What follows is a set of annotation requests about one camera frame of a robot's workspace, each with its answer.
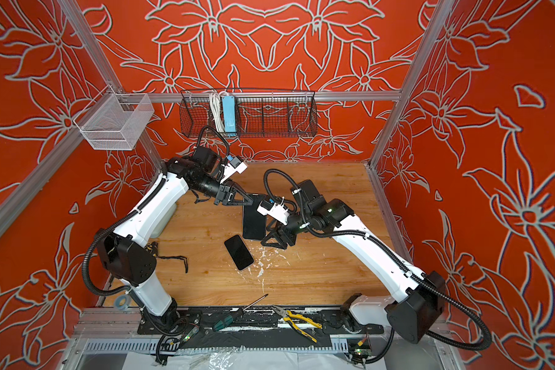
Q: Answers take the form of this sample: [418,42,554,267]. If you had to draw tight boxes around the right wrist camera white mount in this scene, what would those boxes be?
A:
[257,198,290,225]

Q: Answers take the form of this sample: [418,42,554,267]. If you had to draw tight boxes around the black wire wall basket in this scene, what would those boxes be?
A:
[179,89,319,139]

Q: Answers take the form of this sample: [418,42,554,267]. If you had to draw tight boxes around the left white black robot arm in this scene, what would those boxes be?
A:
[81,143,253,326]

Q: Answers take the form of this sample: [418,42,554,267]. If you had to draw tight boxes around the circuit board with wires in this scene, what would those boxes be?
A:
[349,337,373,365]

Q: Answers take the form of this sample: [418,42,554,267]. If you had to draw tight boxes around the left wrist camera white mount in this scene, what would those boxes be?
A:
[220,155,248,183]

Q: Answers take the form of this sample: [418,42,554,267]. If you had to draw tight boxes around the green handled screwdriver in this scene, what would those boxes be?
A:
[212,294,268,331]

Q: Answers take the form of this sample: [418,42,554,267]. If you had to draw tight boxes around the yellow handled pliers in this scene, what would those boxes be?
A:
[271,304,323,344]

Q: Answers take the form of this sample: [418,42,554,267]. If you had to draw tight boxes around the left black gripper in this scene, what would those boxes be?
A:
[195,176,256,208]

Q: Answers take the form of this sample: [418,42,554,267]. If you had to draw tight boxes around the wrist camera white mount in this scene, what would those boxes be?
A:
[257,198,290,225]
[220,155,248,183]

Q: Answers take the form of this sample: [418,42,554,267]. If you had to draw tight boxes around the white mesh wall basket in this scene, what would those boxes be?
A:
[74,93,154,151]

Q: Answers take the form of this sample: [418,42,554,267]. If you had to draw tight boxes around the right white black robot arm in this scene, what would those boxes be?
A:
[257,169,492,352]

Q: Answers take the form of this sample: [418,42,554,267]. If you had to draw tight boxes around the white cable in basket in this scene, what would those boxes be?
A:
[209,91,225,135]

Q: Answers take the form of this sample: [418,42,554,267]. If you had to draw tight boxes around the light blue box in basket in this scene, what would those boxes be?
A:
[222,95,237,137]

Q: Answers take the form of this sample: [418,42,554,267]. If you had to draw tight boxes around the black phone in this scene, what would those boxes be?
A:
[242,194,267,241]
[224,235,254,271]

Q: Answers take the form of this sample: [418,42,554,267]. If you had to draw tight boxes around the grey-green glasses case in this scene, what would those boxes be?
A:
[150,203,177,238]

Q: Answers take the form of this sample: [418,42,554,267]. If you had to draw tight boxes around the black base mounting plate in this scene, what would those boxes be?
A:
[137,304,385,336]

